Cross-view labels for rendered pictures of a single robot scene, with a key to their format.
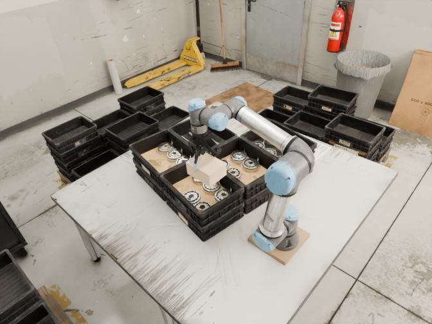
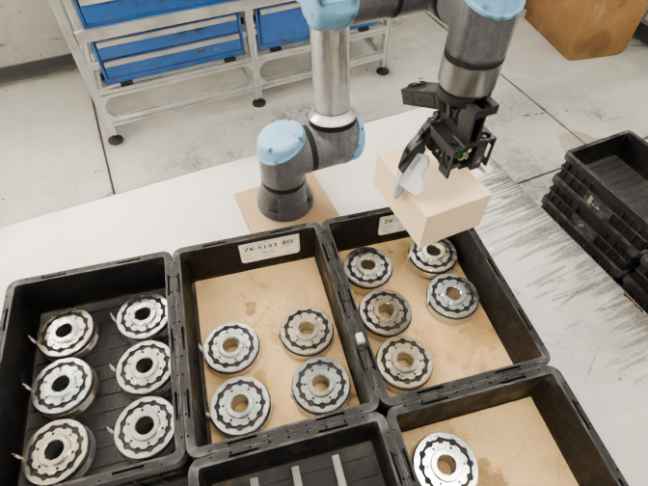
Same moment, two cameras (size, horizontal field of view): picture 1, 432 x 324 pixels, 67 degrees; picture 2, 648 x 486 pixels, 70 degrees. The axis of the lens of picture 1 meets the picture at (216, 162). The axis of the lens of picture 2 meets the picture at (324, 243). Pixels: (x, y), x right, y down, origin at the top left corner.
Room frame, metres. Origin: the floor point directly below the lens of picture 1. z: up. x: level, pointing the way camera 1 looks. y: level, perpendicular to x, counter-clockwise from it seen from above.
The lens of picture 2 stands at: (1.87, 0.09, 1.65)
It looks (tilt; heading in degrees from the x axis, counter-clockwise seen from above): 52 degrees down; 201
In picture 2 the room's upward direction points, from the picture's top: straight up
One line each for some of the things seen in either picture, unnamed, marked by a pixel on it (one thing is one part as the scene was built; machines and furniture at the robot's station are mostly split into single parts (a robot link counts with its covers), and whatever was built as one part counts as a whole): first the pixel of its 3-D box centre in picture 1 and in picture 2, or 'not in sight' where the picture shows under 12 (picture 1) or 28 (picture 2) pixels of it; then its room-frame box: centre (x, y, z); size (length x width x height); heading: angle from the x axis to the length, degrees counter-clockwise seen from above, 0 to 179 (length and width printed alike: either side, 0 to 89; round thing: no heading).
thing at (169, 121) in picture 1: (170, 131); not in sight; (2.86, 0.45, 0.31); 0.40 x 0.30 x 0.34; 135
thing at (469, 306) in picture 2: (191, 197); (452, 295); (1.32, 0.15, 0.86); 0.10 x 0.10 x 0.01
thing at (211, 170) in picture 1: (206, 168); (428, 189); (1.28, 0.05, 1.08); 0.16 x 0.12 x 0.07; 45
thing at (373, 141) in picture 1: (350, 148); not in sight; (2.29, -1.18, 0.37); 0.40 x 0.30 x 0.45; 45
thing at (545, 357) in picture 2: (200, 182); (423, 286); (1.36, 0.09, 0.92); 0.40 x 0.30 x 0.02; 35
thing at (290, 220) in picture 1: (285, 218); (284, 153); (1.08, -0.32, 0.89); 0.13 x 0.12 x 0.14; 134
